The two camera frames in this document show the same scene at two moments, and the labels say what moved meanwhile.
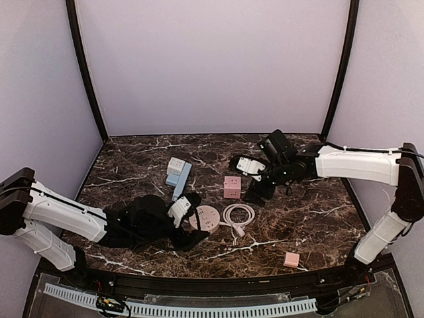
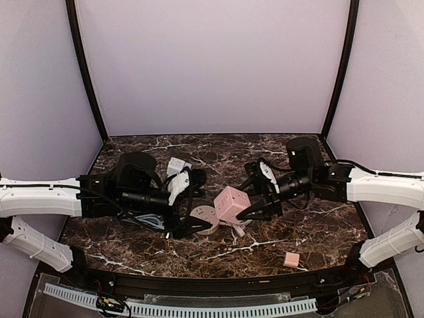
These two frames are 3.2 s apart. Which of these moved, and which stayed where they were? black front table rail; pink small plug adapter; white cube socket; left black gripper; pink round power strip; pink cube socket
Moved: left black gripper; pink cube socket
Stayed: white cube socket; black front table rail; pink small plug adapter; pink round power strip
